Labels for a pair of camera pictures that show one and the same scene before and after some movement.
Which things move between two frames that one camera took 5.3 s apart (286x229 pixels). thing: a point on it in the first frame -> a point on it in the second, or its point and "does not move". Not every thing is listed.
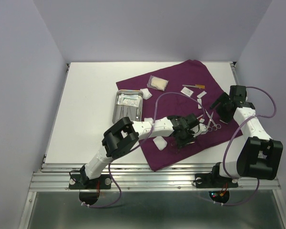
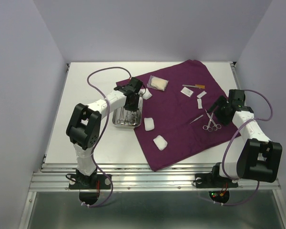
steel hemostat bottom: [186, 143] -> [134, 119]
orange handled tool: [197, 86] does not move
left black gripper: [180, 143] -> [135, 107]
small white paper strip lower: [199, 100] does not move
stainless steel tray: [128, 103] does not move
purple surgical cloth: [187, 88] does not move
